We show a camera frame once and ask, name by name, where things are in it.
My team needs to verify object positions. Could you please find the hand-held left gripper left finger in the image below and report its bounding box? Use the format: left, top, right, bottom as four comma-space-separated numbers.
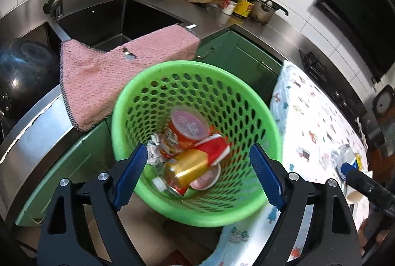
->
37, 143, 149, 266

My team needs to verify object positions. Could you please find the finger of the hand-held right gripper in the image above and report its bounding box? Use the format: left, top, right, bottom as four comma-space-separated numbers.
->
339, 162, 395, 217

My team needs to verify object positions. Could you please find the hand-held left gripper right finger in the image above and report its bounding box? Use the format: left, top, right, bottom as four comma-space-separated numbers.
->
249, 144, 363, 266

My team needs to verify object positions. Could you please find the white paper cup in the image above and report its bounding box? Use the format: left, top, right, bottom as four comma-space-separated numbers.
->
346, 190, 365, 205

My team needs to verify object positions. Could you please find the foil wrapper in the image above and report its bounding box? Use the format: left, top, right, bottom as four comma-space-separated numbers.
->
146, 133, 169, 165

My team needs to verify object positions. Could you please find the crushed clear plastic bottle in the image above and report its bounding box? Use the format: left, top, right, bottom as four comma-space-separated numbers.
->
331, 143, 354, 175

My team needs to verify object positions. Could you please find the tea bottle orange label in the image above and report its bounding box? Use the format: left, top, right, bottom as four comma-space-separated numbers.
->
153, 149, 212, 197

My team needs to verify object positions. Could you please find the large red printed cup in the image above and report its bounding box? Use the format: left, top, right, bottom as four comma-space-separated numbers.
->
159, 106, 212, 160

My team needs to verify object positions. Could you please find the green plastic basket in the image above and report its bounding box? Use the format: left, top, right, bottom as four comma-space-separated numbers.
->
111, 60, 283, 227

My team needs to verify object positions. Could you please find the person's right hand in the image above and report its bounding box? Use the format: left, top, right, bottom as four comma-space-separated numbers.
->
359, 218, 392, 256

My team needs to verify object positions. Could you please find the printed white tablecloth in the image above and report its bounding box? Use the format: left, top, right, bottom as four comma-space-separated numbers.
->
200, 60, 374, 266

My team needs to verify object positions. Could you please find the black rice cooker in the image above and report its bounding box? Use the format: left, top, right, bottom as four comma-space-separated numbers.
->
372, 84, 395, 118

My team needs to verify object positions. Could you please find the pink towel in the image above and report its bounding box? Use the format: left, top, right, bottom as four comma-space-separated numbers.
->
59, 24, 201, 132

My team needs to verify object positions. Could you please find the black gas stove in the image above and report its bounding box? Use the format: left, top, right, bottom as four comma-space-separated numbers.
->
299, 48, 368, 120

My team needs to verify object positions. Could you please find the black wok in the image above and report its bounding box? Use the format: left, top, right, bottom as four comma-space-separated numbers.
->
0, 38, 60, 131

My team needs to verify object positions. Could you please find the steel kitchen sink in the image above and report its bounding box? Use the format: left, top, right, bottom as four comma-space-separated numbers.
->
48, 0, 186, 52

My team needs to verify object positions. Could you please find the steel pressure cooker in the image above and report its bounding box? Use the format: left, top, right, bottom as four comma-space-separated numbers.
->
248, 0, 289, 25

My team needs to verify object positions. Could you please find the soy sauce jug yellow label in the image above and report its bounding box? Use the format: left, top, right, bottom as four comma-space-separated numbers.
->
233, 0, 255, 20

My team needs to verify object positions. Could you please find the white seasoning jar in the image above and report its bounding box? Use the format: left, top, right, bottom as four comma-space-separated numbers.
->
220, 2, 237, 16

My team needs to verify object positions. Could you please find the black range hood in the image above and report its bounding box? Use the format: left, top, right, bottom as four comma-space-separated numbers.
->
313, 0, 395, 83

